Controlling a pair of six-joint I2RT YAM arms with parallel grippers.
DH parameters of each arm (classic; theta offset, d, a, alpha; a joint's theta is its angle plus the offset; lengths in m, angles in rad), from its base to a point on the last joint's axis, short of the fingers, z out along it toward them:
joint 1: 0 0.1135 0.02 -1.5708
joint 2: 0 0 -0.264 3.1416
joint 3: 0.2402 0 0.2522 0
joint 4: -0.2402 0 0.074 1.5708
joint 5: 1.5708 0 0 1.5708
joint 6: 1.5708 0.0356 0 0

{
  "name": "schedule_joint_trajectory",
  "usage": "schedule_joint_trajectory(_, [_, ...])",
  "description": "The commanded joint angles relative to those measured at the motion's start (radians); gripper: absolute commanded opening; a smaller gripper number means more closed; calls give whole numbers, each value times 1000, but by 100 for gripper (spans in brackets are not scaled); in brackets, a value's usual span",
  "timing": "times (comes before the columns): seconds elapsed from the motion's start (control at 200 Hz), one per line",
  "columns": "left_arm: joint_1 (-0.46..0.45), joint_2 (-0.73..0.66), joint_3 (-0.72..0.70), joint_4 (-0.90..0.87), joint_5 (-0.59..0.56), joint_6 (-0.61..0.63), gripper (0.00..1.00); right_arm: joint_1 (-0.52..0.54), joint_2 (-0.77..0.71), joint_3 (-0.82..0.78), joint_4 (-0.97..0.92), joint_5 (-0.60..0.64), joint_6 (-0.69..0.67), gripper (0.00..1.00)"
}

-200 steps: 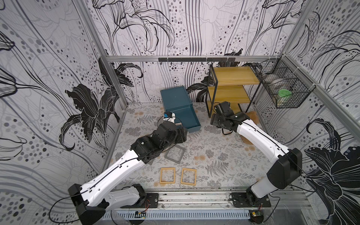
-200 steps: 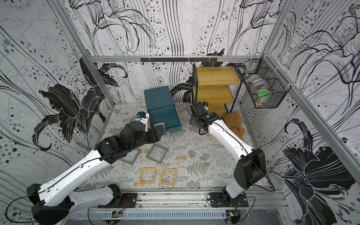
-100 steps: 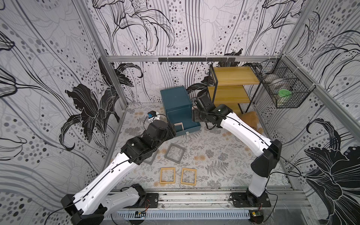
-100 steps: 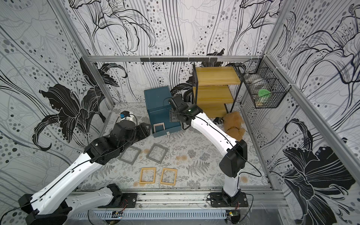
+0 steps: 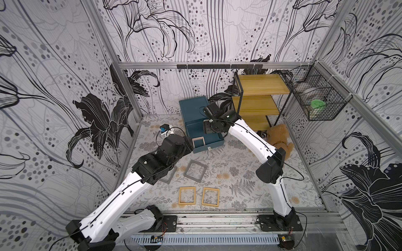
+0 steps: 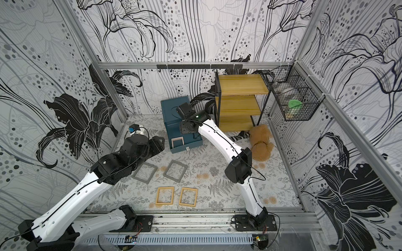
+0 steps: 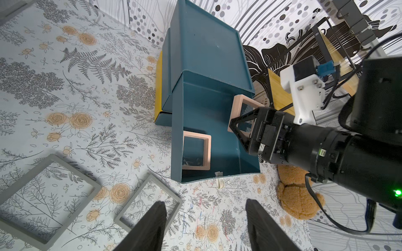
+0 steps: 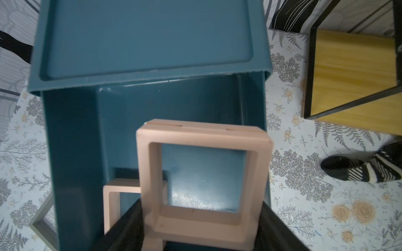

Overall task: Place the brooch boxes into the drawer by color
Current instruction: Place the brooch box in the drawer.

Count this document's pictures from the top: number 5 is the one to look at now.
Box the teal top drawer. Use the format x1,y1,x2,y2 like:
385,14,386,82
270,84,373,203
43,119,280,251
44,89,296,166
185,120,224,153

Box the pink brooch box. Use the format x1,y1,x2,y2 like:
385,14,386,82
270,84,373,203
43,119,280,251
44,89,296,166
192,137,206,148

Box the teal drawer cabinet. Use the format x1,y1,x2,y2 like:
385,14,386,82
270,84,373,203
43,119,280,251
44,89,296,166
179,96,208,138

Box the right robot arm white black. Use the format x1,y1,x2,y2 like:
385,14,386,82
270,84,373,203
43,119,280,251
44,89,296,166
202,102,296,221

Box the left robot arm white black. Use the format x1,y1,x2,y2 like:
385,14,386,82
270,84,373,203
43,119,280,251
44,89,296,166
66,133,193,251

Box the grey brooch box right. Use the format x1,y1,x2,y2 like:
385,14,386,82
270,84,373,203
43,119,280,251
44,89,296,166
184,160,208,183

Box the grey brooch box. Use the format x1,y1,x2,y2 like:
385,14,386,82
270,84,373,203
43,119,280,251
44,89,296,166
159,166,178,185
184,160,208,183

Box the yellow brooch box right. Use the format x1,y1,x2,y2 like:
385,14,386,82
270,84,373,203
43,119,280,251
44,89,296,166
202,187,220,207

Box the yellow brooch box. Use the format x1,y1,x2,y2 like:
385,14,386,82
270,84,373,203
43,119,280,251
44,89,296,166
202,187,220,207
178,187,196,206

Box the grey brooch box left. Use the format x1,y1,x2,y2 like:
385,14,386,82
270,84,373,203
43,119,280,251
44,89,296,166
159,166,178,185

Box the yellow brooch box left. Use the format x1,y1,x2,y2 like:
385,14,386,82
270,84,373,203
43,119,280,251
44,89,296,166
178,187,196,206

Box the yellow black shelf rack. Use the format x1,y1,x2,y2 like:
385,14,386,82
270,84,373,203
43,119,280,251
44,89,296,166
231,70,291,131

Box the brown teddy bear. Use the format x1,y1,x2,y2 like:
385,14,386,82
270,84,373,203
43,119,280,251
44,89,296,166
266,124,294,161

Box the white bowl in basket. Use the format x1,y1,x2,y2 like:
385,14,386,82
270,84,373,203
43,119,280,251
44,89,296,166
301,87,320,96

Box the green lid container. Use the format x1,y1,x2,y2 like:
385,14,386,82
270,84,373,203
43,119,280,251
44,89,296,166
310,99,327,114

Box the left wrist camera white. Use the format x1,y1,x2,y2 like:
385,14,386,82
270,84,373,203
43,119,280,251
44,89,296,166
160,123,171,137

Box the black bar on wall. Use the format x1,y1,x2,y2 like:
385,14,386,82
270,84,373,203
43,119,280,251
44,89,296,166
177,64,263,70

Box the black wire basket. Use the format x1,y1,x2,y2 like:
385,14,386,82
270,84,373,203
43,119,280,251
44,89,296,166
289,65,351,121

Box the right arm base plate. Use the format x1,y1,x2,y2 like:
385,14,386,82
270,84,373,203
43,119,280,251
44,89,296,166
256,214,303,232

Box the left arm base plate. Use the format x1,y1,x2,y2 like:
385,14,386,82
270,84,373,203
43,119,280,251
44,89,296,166
141,215,178,233

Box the aluminium rail frame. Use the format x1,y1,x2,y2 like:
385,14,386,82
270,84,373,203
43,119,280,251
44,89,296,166
90,211,349,235

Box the white slotted cable duct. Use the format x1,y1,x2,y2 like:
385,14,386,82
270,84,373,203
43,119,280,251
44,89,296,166
118,234,280,246

